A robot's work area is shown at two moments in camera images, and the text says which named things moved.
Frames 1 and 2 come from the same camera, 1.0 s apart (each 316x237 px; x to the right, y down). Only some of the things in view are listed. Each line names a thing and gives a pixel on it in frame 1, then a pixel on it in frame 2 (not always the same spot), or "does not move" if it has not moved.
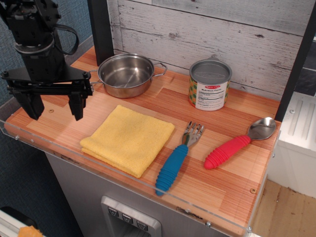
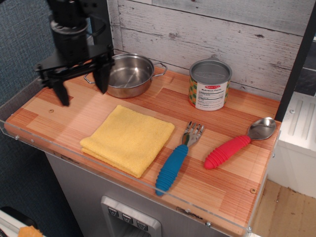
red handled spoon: [262, 128] does not move
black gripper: [45, 72] -> [73, 55]
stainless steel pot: [127, 75] does not move
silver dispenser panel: [124, 220] does not move
